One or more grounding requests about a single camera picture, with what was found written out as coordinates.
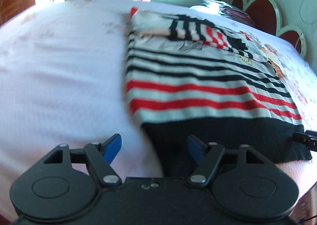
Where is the red scalloped headboard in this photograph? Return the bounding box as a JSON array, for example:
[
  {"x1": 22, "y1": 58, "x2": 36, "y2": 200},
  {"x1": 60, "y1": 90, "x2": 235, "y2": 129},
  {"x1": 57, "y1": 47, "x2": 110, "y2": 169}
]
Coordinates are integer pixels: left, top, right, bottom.
[{"x1": 231, "y1": 0, "x2": 307, "y2": 59}]

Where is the floral white bed sheet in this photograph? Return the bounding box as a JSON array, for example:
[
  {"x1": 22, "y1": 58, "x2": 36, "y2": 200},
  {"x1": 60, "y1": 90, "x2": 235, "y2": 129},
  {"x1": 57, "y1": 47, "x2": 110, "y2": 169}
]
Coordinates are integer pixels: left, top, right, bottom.
[{"x1": 1, "y1": 0, "x2": 316, "y2": 224}]

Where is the striped knit child sweater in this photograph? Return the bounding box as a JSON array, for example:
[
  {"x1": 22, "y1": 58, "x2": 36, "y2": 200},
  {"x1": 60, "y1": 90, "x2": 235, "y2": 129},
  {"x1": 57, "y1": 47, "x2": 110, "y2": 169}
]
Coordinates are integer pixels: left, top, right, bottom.
[{"x1": 125, "y1": 8, "x2": 312, "y2": 177}]

